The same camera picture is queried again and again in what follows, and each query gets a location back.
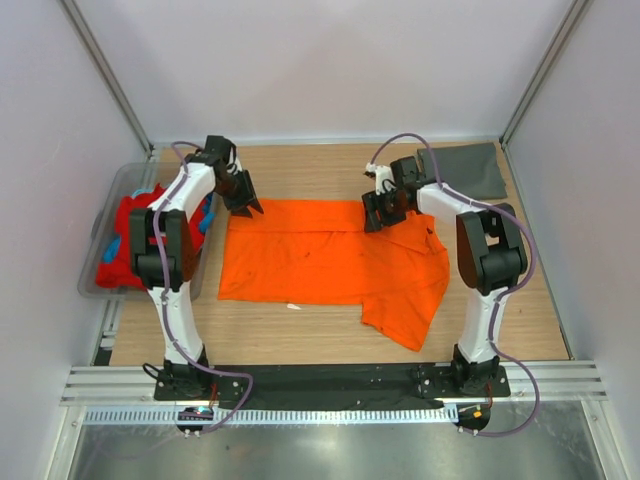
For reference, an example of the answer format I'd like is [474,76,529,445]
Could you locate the blue t shirt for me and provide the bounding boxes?
[102,193,216,263]

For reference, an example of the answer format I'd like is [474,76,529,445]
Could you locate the left aluminium frame post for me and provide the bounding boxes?
[58,0,154,159]

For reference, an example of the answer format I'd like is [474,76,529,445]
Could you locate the clear plastic bin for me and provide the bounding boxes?
[77,160,224,302]

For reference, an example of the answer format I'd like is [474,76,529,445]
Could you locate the folded grey t shirt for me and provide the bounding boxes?
[433,143,507,201]

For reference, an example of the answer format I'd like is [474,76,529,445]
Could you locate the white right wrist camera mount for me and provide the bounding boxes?
[364,162,397,195]

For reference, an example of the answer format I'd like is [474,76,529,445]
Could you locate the aluminium frame post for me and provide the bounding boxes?
[499,0,595,151]
[58,0,154,159]

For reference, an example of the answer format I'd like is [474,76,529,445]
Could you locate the right aluminium frame post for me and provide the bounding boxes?
[499,0,595,151]

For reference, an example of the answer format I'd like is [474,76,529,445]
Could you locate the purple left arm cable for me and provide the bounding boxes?
[152,141,254,434]

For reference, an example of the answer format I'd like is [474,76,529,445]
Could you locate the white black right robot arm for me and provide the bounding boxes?
[362,157,528,396]

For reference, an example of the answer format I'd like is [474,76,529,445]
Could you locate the white slotted cable duct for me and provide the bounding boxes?
[84,404,458,427]

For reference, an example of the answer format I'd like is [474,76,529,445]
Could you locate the orange t shirt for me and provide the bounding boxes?
[218,199,450,351]

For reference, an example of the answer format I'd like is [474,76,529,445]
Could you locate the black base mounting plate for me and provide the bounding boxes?
[142,363,511,411]

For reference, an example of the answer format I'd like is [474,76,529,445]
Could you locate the red t shirt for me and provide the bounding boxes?
[95,184,206,290]

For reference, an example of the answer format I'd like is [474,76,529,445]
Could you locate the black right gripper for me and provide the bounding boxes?
[361,186,409,234]

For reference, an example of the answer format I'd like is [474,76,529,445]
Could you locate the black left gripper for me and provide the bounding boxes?
[214,169,263,219]

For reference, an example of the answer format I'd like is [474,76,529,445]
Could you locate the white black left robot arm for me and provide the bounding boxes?
[128,135,263,401]

